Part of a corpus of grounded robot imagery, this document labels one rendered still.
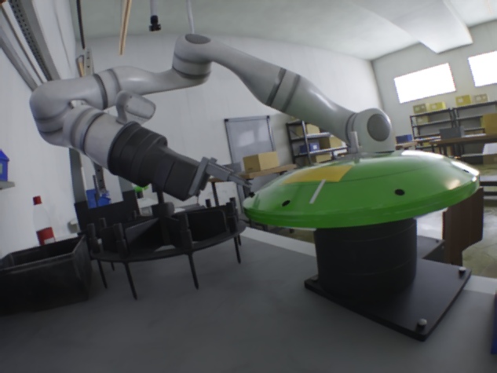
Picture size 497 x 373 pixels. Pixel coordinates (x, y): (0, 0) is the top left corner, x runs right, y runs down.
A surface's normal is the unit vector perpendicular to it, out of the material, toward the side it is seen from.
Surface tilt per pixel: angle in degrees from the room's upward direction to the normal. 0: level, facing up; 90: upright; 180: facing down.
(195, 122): 90
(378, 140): 94
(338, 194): 24
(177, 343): 0
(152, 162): 96
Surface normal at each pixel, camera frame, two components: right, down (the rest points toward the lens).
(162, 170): -0.35, -0.04
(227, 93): 0.49, -0.01
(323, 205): -0.41, -0.81
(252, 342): -0.18, -0.98
